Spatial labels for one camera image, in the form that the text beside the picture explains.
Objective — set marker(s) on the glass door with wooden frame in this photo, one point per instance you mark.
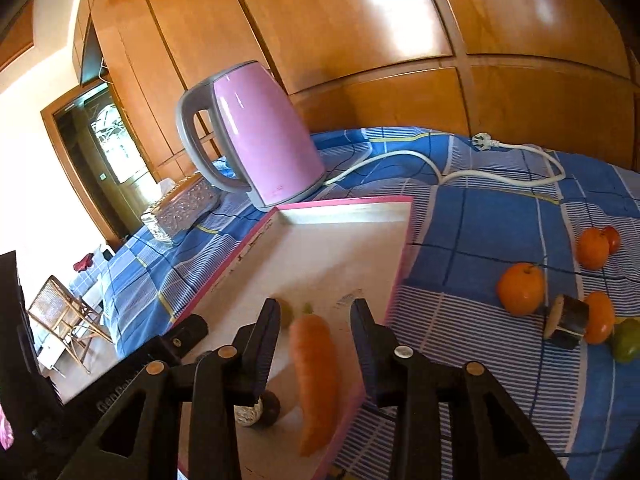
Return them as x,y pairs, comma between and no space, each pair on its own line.
110,135

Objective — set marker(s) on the dark eggplant piece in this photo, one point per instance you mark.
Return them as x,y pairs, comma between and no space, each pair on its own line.
570,322

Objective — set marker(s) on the wooden wardrobe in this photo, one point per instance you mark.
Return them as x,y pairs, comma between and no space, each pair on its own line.
350,25

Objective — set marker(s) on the dark wall-mounted screen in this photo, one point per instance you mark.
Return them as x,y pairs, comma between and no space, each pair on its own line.
92,55

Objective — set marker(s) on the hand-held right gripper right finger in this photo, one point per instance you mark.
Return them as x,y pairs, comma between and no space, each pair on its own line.
364,342

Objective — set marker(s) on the orange carrot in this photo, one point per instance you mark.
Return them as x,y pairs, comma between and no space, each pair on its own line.
315,370

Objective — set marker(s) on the rattan chair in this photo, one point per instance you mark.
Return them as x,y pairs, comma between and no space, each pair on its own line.
50,300

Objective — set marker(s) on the pink cloth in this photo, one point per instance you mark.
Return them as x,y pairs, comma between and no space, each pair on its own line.
5,430

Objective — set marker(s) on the orange mandarin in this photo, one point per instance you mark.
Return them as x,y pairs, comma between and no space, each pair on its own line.
520,290
592,249
601,317

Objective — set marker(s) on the dark round fruit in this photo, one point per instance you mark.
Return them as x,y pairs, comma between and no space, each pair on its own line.
271,407

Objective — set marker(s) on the red cloth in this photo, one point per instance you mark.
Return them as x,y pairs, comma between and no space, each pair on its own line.
82,262

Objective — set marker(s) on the blue plaid blanket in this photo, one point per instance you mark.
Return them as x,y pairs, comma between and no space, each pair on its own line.
475,220

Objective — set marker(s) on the silver patterned tissue box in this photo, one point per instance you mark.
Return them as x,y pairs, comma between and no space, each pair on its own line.
185,200

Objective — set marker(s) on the pink-rimmed tray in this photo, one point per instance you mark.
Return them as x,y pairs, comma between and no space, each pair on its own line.
325,255

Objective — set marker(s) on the green round fruit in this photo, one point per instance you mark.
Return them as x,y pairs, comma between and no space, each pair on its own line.
627,342

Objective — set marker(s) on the small red tomato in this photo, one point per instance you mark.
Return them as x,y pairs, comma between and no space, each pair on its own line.
613,239

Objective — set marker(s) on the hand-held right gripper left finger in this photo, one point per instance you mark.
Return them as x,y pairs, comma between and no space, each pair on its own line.
266,340

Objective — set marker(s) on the pink electric kettle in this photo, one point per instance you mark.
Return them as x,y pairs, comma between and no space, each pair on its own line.
260,130

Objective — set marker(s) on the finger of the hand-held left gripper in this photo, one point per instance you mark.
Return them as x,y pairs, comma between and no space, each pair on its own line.
187,332

